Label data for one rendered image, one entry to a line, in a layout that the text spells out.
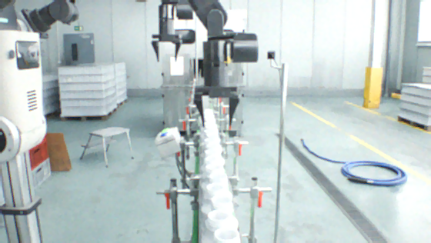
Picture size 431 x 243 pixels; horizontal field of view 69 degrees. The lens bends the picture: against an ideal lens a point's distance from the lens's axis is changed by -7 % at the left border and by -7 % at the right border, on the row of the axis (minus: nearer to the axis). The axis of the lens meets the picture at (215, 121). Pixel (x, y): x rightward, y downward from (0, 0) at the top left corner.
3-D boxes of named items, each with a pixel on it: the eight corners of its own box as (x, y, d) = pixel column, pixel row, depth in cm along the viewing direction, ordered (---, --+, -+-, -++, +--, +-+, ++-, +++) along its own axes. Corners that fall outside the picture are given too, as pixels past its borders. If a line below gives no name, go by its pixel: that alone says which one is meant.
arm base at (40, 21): (19, 10, 110) (36, 38, 113) (37, -3, 110) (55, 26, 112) (31, 12, 119) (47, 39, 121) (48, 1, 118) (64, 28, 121)
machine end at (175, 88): (244, 138, 565) (246, 10, 522) (162, 138, 558) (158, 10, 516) (235, 118, 721) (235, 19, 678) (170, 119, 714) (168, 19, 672)
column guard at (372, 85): (381, 108, 861) (384, 68, 839) (367, 108, 859) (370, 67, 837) (373, 106, 900) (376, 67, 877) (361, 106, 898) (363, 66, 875)
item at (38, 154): (28, 174, 324) (25, 154, 320) (-10, 174, 321) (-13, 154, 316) (49, 157, 384) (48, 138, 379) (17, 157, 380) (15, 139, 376)
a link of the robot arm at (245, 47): (205, 13, 80) (207, 9, 71) (253, 13, 80) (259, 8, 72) (207, 62, 82) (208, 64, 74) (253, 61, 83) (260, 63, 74)
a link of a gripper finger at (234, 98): (240, 128, 78) (240, 88, 76) (209, 130, 78) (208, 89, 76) (237, 122, 85) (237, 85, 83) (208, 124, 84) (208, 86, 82)
